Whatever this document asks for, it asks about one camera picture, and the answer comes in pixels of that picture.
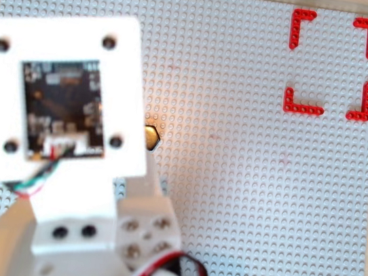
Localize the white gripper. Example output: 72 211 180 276
106 152 194 276

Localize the grey Lego baseplate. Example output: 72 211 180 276
0 0 368 276

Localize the red white black servo wire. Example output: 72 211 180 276
119 244 216 276

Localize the black hexagonal Lego piece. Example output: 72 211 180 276
141 124 163 153

